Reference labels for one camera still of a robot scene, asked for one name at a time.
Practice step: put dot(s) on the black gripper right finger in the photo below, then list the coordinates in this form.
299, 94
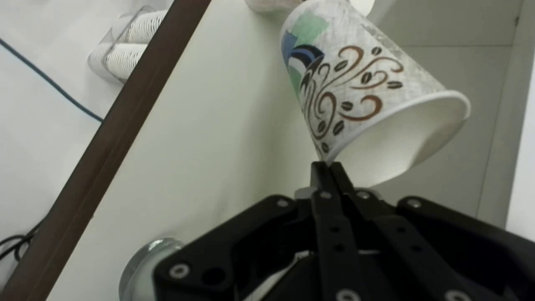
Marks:
411, 244

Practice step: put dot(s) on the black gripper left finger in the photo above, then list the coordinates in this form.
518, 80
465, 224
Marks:
328, 234

